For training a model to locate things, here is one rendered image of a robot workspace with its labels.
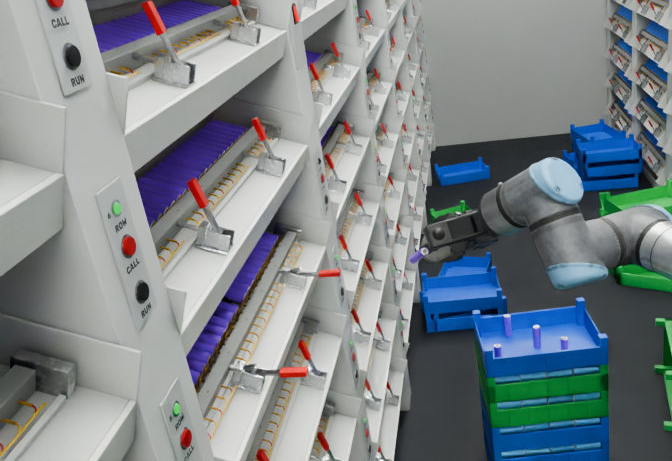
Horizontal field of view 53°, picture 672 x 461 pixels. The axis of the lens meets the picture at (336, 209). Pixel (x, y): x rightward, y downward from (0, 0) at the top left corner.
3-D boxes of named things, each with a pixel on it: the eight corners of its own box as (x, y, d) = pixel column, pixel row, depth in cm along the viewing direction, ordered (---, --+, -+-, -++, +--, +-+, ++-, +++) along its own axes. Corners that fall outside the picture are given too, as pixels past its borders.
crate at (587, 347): (583, 322, 186) (582, 296, 184) (608, 364, 168) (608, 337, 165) (474, 334, 189) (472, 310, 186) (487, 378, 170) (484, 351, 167)
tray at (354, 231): (376, 216, 199) (386, 173, 193) (345, 329, 144) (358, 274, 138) (310, 199, 201) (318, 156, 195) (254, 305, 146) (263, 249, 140)
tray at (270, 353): (322, 266, 128) (331, 222, 124) (220, 525, 73) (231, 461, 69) (221, 240, 130) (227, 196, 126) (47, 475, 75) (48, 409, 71)
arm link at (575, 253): (632, 268, 111) (601, 199, 114) (574, 287, 108) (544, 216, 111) (600, 281, 120) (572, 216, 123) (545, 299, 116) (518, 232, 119)
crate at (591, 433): (585, 393, 195) (584, 370, 192) (609, 441, 176) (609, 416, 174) (481, 404, 198) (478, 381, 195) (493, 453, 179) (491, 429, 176)
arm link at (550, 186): (562, 208, 109) (538, 153, 112) (508, 235, 119) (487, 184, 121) (596, 202, 115) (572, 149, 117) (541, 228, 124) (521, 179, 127)
